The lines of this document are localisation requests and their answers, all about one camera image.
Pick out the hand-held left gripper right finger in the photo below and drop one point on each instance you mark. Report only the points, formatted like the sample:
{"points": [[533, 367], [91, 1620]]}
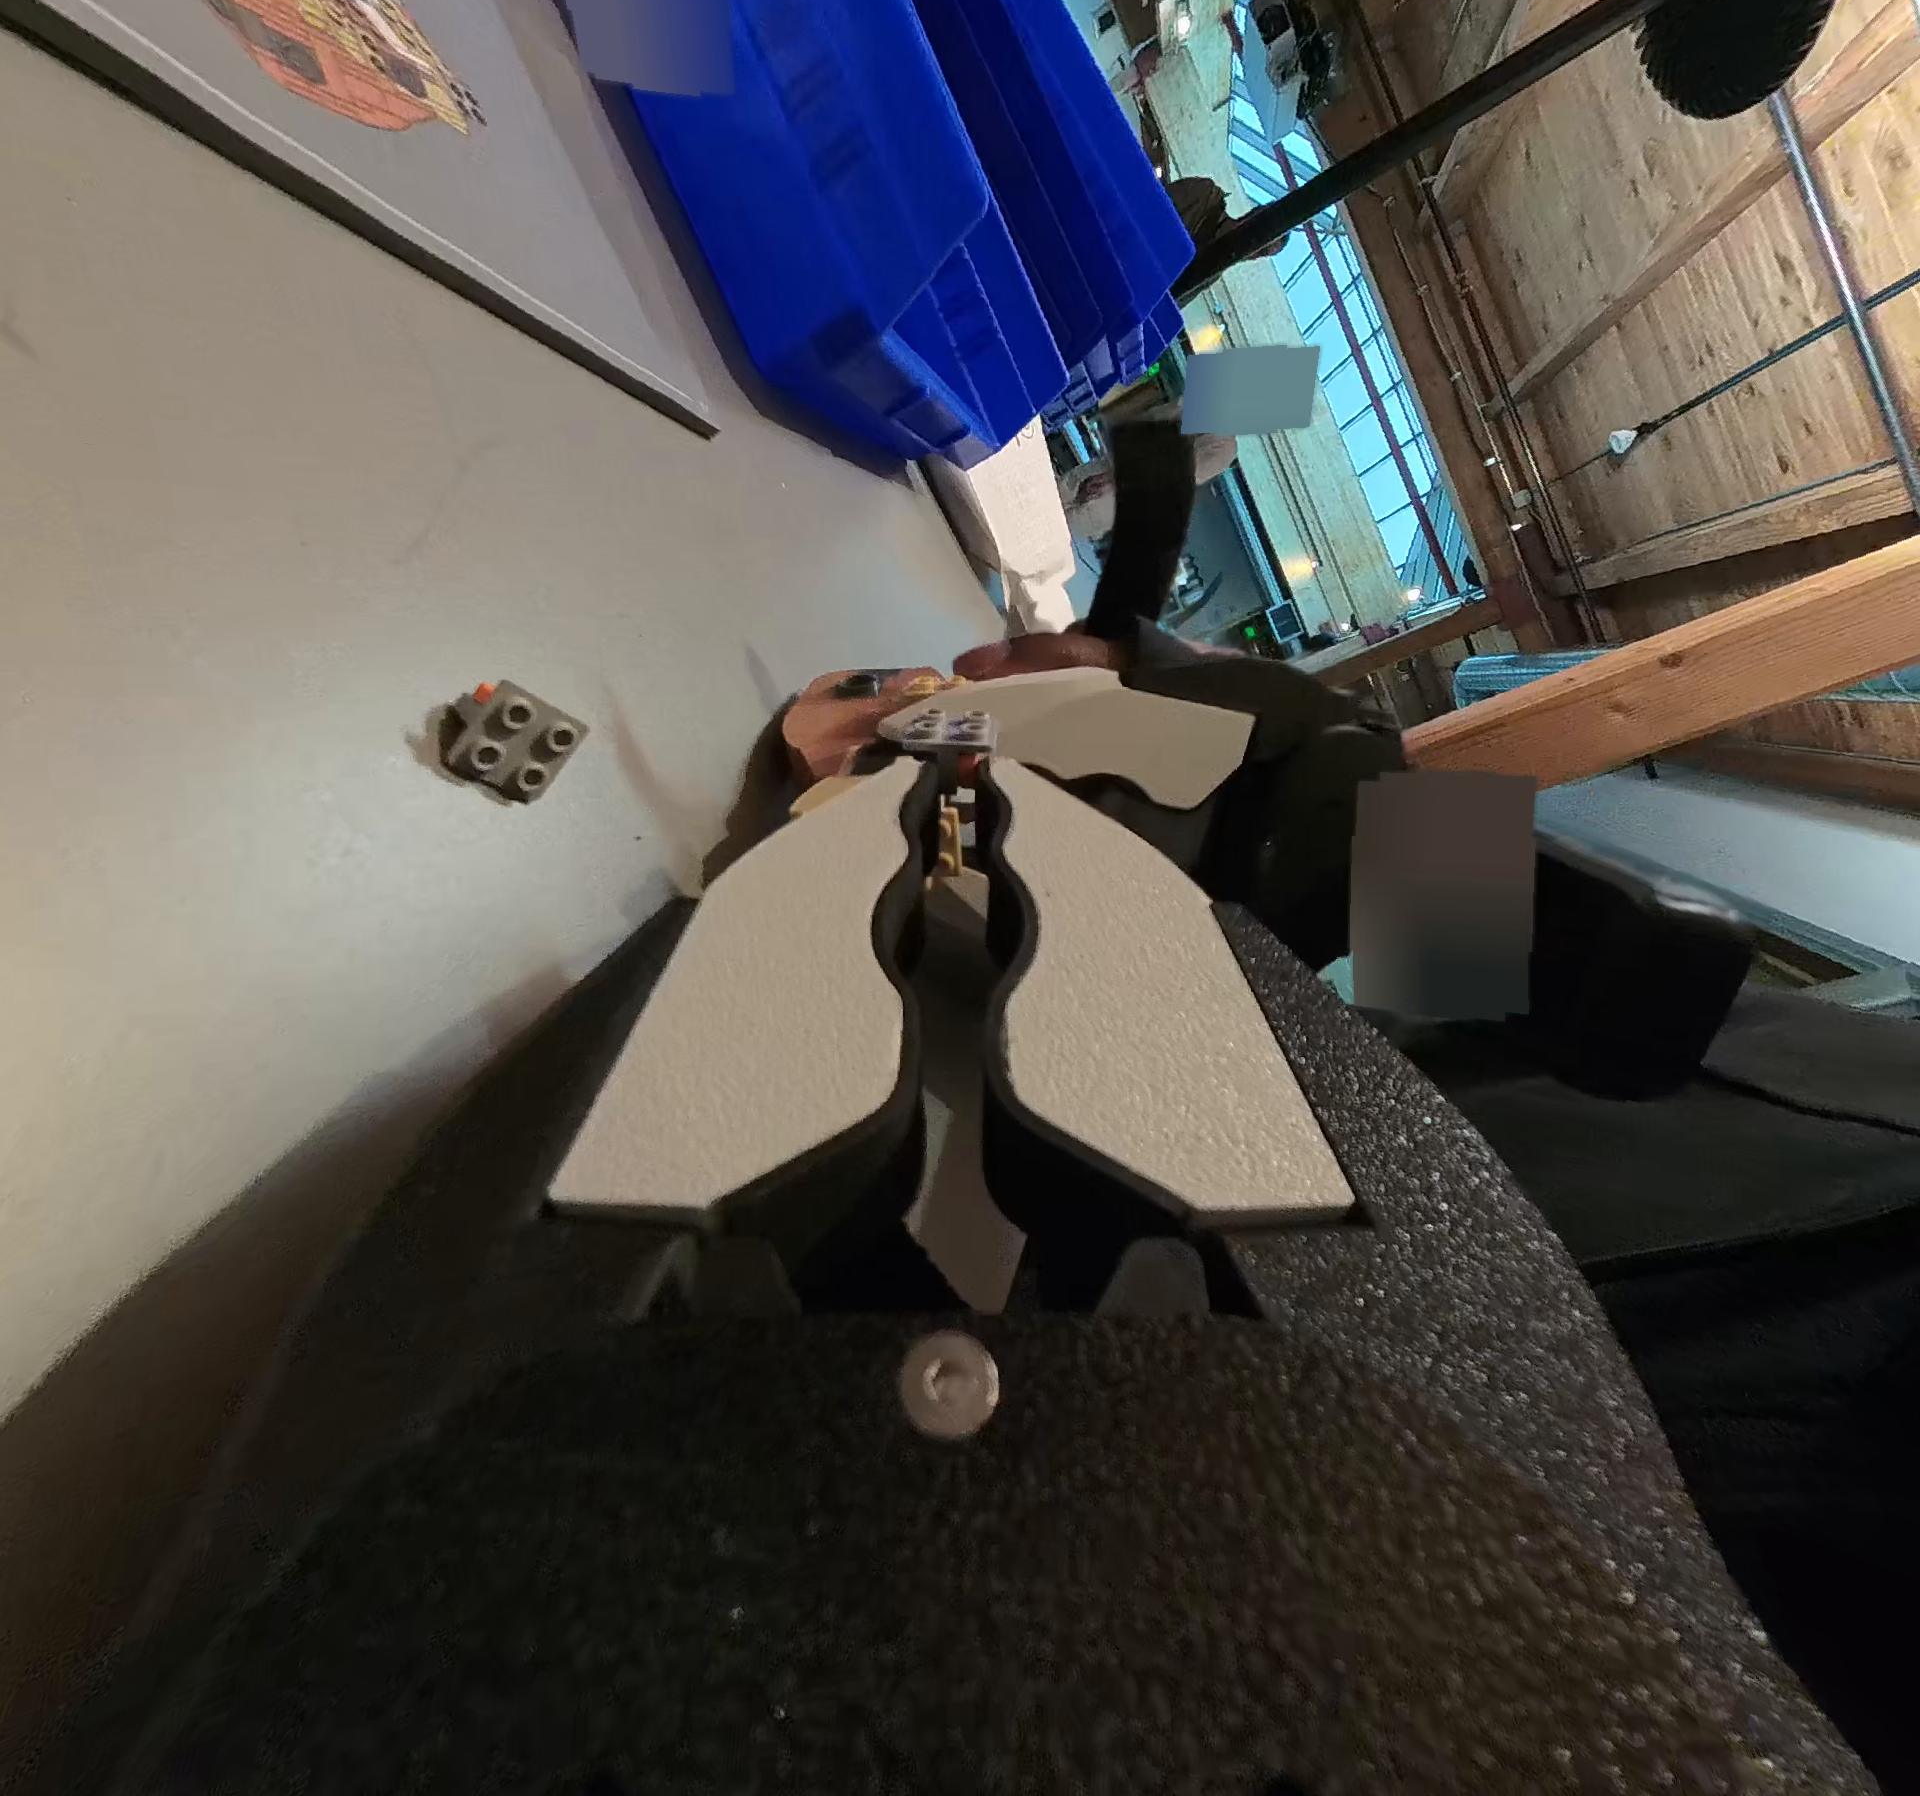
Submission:
{"points": [[1171, 1046]]}

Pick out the light wooden beam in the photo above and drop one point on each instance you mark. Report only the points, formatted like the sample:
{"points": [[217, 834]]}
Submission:
{"points": [[1726, 656]]}

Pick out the slim silver spiral duct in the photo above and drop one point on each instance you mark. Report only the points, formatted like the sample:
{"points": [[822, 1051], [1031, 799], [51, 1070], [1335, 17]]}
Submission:
{"points": [[1531, 674]]}

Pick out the stack of blue plastic bins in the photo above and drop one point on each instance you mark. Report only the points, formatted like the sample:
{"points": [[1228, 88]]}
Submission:
{"points": [[1082, 206]]}

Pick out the person's right hand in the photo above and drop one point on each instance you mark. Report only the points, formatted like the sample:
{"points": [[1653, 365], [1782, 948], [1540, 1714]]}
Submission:
{"points": [[1050, 656]]}

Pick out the blue plastic bin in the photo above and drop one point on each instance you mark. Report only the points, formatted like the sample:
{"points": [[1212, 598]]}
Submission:
{"points": [[841, 252]]}

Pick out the person's dark jacket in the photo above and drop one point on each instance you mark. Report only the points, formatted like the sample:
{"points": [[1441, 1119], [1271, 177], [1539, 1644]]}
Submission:
{"points": [[1801, 1228]]}

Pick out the small pale grey brick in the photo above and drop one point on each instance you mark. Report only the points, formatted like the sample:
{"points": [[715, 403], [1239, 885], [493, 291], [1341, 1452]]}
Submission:
{"points": [[937, 728]]}

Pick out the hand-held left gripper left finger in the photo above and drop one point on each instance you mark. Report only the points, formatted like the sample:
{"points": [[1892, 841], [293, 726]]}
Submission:
{"points": [[751, 1032]]}

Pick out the orange tan brick model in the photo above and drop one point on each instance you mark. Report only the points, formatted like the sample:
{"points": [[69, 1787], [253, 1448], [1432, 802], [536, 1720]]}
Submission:
{"points": [[825, 725]]}

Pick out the small dark grey brick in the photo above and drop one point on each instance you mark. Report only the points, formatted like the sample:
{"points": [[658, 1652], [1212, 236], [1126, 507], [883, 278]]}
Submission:
{"points": [[510, 754]]}

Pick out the grey instruction booklet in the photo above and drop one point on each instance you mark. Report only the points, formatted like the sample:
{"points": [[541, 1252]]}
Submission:
{"points": [[449, 177]]}

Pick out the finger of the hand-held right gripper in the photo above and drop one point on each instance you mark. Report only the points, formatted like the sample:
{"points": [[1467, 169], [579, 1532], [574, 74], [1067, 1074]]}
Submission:
{"points": [[1126, 731]]}

